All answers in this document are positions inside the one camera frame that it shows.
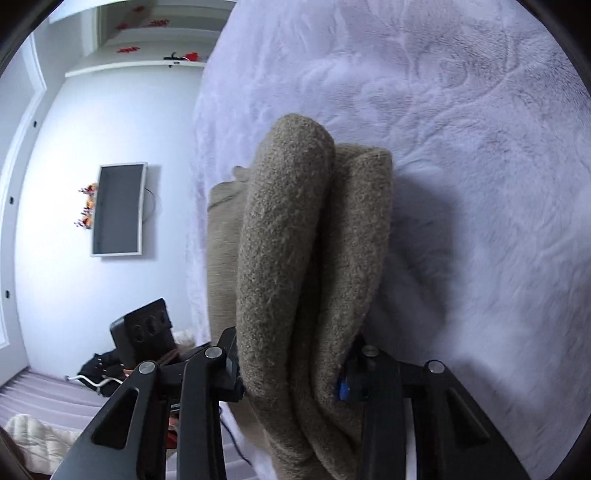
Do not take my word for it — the white cord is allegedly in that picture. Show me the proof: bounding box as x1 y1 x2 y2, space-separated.
67 375 123 389

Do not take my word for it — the black television cable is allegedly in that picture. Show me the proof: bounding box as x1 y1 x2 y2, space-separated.
141 185 158 223

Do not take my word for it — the black jacket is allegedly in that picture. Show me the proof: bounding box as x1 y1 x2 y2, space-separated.
76 351 134 398

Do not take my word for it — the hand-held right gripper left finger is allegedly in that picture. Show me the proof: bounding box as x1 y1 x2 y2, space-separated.
51 327 245 480

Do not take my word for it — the white framed wall television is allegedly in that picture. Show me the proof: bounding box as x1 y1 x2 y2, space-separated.
90 161 148 257

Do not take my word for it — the white wall shelf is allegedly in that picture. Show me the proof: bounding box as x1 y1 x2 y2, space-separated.
65 59 206 78

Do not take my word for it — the cream fleece cloth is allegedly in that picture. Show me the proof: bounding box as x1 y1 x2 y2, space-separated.
2 413 84 474

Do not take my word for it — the lavender fleece blanket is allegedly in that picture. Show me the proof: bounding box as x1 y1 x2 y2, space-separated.
0 0 589 480

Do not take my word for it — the brown knitted sweater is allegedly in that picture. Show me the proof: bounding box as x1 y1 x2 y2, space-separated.
206 113 394 480

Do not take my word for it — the white door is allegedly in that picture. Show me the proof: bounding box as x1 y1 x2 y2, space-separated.
0 37 48 384

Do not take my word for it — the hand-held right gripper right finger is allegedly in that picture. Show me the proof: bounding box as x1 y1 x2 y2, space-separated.
338 343 532 480

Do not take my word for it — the orange flower decoration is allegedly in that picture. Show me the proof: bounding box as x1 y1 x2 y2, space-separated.
73 182 100 232

